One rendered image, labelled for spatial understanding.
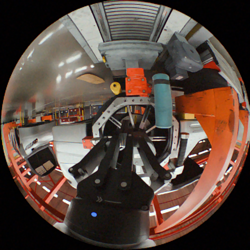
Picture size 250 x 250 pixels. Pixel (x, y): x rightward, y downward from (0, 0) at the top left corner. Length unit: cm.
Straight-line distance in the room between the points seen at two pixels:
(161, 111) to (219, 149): 41
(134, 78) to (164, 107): 24
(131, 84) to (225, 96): 54
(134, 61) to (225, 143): 83
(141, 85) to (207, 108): 44
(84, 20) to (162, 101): 68
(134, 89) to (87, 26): 56
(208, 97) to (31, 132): 293
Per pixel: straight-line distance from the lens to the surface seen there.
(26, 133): 260
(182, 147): 38
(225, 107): 53
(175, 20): 69
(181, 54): 51
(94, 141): 31
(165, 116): 41
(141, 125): 62
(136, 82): 52
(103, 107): 60
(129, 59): 77
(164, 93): 42
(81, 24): 68
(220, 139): 56
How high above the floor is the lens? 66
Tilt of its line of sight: 9 degrees up
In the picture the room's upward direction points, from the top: 177 degrees clockwise
